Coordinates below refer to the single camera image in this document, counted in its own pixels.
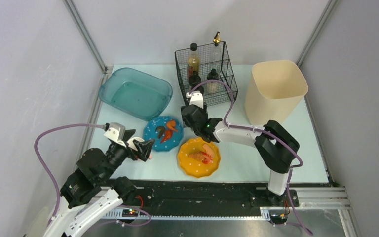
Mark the gold spout glass bottle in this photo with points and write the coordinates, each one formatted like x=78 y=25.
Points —
x=216 y=53

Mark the orange toy shrimp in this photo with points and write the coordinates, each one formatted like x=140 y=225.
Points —
x=171 y=125

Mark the right aluminium frame post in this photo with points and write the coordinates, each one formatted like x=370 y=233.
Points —
x=322 y=21

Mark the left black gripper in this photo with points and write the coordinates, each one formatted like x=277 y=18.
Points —
x=134 y=146

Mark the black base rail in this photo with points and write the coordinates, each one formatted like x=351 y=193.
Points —
x=207 y=199

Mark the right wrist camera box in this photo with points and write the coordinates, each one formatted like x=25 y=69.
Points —
x=195 y=98

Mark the beige waste bin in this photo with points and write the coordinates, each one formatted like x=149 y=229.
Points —
x=274 y=90

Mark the pink white mug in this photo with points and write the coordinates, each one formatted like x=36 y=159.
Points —
x=131 y=145

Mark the teal plastic tub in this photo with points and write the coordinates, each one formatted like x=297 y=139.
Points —
x=136 y=93

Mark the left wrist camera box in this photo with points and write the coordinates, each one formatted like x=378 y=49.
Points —
x=115 y=133

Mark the red toy food piece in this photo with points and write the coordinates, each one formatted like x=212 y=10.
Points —
x=203 y=157

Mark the left aluminium frame post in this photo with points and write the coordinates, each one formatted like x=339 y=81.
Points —
x=81 y=26

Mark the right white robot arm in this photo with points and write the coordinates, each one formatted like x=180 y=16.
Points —
x=276 y=146

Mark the yellow polka dot plate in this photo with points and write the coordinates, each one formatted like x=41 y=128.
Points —
x=193 y=167

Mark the white-bead shaker jar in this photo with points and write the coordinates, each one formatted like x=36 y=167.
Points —
x=194 y=80

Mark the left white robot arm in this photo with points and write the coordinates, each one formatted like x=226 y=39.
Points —
x=73 y=213

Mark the blue polka dot plate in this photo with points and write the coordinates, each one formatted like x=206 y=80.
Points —
x=150 y=133

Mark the brown sauce bottle black cap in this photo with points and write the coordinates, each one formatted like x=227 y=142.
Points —
x=193 y=60

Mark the dark toy shrimp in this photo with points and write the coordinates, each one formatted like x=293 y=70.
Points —
x=160 y=130

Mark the peach toy food slice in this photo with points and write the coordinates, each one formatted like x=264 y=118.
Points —
x=208 y=150

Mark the aluminium frame post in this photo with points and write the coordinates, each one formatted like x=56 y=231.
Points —
x=81 y=26
x=322 y=21

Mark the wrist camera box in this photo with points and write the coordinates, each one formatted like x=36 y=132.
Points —
x=115 y=133
x=195 y=98

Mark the red toy shrimp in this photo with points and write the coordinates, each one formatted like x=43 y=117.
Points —
x=166 y=136

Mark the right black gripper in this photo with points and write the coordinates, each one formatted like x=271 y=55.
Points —
x=191 y=115

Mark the white powder dispenser bottle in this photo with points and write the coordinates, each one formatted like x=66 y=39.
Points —
x=212 y=87

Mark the black wire rack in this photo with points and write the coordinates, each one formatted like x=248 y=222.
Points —
x=227 y=83

